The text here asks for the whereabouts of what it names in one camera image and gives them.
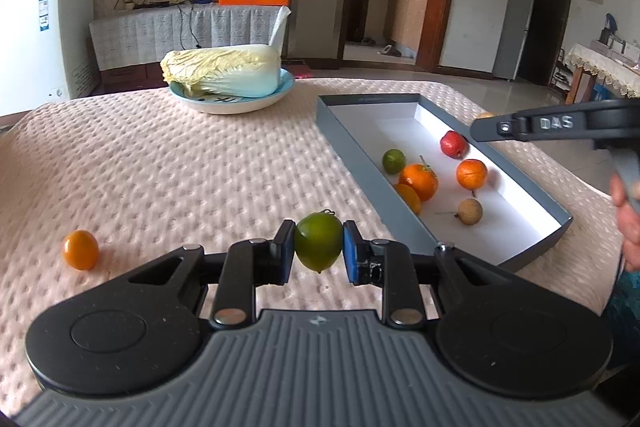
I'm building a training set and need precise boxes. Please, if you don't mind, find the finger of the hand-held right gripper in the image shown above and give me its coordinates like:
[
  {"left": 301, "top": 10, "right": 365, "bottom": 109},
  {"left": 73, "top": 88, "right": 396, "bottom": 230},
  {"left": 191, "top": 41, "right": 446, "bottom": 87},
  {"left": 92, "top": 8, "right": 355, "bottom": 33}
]
[{"left": 470, "top": 101, "right": 595, "bottom": 144}]

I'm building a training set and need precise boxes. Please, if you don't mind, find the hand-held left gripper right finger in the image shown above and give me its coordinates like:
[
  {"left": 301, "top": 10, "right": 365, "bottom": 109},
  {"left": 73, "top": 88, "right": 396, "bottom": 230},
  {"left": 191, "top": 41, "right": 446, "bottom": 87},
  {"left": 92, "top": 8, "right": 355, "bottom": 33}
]
[{"left": 342, "top": 219, "right": 506, "bottom": 327}]

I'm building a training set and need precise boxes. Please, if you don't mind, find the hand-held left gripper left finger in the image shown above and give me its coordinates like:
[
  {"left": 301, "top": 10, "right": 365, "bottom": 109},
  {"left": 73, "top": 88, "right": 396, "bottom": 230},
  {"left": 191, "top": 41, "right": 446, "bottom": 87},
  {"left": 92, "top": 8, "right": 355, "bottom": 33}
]
[{"left": 127, "top": 219, "right": 297, "bottom": 328}]

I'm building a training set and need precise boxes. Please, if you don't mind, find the large green fruit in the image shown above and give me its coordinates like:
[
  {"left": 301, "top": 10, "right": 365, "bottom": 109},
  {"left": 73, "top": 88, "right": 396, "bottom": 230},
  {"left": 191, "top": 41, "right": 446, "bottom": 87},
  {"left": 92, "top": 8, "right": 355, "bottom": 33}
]
[{"left": 294, "top": 209, "right": 346, "bottom": 274}]

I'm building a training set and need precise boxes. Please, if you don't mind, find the round orange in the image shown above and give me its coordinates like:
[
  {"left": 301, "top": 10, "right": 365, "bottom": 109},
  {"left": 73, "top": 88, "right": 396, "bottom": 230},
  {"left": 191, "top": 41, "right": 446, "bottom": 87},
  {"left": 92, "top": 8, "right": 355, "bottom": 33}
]
[
  {"left": 455, "top": 159, "right": 488, "bottom": 192},
  {"left": 398, "top": 155, "right": 439, "bottom": 202}
]

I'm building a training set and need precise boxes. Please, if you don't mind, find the red fruit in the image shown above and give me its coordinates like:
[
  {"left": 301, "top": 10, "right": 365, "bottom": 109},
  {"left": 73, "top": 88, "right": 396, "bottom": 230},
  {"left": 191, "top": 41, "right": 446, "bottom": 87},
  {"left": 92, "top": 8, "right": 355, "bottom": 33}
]
[{"left": 440, "top": 130, "right": 468, "bottom": 158}]

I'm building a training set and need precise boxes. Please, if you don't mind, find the grey box white inside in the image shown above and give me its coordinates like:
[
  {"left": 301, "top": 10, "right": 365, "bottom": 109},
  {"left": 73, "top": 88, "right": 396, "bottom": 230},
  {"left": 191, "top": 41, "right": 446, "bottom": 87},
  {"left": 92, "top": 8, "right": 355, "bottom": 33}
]
[{"left": 316, "top": 93, "right": 573, "bottom": 273}]

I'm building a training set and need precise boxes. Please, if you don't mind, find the small green fruit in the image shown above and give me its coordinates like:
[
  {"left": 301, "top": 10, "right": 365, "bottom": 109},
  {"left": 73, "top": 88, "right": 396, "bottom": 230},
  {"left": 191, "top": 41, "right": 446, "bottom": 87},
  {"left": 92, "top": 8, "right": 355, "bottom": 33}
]
[{"left": 382, "top": 149, "right": 406, "bottom": 174}]

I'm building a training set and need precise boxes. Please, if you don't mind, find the small orange kumquat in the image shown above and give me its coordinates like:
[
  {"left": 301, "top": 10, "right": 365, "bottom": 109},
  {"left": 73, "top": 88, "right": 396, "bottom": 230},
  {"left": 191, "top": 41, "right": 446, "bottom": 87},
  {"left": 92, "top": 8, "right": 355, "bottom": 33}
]
[
  {"left": 393, "top": 183, "right": 422, "bottom": 215},
  {"left": 62, "top": 229, "right": 100, "bottom": 271}
]

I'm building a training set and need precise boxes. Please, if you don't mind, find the person's right hand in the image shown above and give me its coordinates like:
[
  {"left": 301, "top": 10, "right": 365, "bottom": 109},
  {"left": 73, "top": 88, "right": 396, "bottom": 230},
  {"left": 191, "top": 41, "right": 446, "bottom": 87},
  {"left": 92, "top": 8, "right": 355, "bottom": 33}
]
[{"left": 610, "top": 174, "right": 640, "bottom": 273}]

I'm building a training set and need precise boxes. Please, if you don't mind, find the table with lace cloth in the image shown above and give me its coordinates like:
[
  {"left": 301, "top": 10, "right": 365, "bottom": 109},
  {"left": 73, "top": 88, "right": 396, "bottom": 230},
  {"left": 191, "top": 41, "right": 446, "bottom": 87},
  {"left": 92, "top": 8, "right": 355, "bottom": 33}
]
[{"left": 552, "top": 42, "right": 640, "bottom": 104}]

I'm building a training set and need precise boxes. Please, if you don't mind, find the small orange kumquat in tray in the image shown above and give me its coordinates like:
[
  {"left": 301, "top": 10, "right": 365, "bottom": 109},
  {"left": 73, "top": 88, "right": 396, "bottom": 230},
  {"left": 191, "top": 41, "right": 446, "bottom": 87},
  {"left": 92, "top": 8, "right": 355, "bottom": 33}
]
[{"left": 393, "top": 183, "right": 422, "bottom": 215}]

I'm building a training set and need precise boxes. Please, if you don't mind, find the grey refrigerator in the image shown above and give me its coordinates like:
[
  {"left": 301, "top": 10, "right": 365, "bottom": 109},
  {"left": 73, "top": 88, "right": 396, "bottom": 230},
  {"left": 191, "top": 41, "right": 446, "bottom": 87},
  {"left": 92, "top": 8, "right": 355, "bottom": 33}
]
[{"left": 492, "top": 0, "right": 540, "bottom": 82}]

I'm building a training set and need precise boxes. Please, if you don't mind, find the brown longan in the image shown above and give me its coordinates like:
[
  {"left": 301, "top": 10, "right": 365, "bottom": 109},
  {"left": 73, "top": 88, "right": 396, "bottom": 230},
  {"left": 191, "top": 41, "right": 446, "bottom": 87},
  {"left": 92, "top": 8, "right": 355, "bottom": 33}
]
[{"left": 434, "top": 198, "right": 483, "bottom": 225}]

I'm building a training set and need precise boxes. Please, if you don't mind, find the light blue plate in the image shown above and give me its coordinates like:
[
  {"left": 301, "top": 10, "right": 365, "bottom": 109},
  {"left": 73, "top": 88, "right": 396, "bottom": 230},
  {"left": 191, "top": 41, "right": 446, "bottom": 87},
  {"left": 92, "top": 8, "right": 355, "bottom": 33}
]
[{"left": 168, "top": 68, "right": 296, "bottom": 115}]

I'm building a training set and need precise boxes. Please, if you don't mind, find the wooden floor cabinet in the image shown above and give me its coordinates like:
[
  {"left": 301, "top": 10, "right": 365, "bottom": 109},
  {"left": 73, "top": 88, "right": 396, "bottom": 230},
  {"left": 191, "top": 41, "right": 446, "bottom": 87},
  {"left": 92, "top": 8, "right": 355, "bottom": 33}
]
[{"left": 384, "top": 0, "right": 430, "bottom": 52}]

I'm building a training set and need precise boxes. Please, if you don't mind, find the napa cabbage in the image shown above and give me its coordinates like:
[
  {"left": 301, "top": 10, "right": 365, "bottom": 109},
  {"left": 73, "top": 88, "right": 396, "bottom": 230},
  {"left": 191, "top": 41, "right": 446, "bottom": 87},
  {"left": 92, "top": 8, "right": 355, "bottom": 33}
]
[{"left": 160, "top": 45, "right": 283, "bottom": 98}]

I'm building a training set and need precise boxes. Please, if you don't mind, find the cabinet with lace cloth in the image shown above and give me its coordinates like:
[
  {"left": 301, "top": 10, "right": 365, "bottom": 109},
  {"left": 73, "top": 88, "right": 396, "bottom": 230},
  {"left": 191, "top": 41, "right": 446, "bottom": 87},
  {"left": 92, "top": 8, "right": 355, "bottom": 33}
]
[{"left": 89, "top": 3, "right": 291, "bottom": 72}]

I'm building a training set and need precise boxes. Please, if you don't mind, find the white chest freezer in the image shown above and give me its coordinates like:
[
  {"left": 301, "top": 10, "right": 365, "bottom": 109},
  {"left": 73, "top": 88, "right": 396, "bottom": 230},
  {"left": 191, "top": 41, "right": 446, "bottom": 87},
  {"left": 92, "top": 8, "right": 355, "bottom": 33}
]
[{"left": 0, "top": 0, "right": 96, "bottom": 118}]

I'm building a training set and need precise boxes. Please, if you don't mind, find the black cable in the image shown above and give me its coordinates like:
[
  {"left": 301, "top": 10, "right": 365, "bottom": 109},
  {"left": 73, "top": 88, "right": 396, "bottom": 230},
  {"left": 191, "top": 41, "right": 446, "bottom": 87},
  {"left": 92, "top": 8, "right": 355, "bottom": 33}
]
[{"left": 175, "top": 4, "right": 202, "bottom": 50}]

